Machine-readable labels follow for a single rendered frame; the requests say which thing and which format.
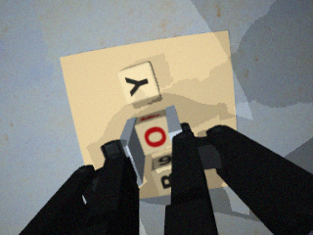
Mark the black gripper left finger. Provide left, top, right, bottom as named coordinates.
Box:
left=19, top=117, right=145, bottom=235

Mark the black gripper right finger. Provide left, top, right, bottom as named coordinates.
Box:
left=164, top=105, right=313, bottom=235

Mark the tan square mat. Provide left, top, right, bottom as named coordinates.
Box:
left=60, top=30, right=237, bottom=169

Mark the cream block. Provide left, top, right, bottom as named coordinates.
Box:
left=135, top=109, right=172, bottom=156
left=116, top=61, right=159, bottom=105
left=152, top=153, right=171, bottom=196

